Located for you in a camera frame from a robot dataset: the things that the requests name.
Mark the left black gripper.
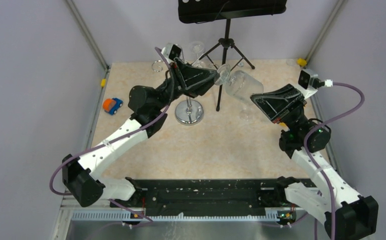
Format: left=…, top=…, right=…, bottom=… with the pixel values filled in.
left=154, top=56, right=222, bottom=111

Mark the clear flute glass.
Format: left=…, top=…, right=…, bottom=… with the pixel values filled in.
left=239, top=108, right=253, bottom=121

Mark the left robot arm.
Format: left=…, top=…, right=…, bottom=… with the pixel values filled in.
left=62, top=59, right=219, bottom=208

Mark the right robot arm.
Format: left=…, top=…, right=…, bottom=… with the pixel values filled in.
left=250, top=84, right=378, bottom=240

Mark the chrome wine glass rack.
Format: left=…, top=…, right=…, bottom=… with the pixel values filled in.
left=151, top=59, right=220, bottom=126

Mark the yellow corner clamp right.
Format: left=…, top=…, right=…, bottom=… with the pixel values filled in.
left=296, top=58, right=307, bottom=67

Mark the black music stand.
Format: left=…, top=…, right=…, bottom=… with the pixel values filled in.
left=178, top=0, right=287, bottom=112

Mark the orange and blue toy car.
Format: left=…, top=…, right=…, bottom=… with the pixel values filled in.
left=102, top=97, right=123, bottom=115

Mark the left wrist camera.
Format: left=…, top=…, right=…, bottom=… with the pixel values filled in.
left=161, top=43, right=182, bottom=63

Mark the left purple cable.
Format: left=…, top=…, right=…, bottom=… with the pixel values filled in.
left=49, top=47, right=180, bottom=229

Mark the purple cable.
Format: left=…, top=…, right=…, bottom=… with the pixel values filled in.
left=49, top=47, right=180, bottom=229
left=302, top=82, right=366, bottom=240

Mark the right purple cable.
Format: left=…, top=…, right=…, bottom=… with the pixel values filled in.
left=302, top=82, right=366, bottom=240

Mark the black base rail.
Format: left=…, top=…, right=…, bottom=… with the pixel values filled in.
left=110, top=178, right=302, bottom=225

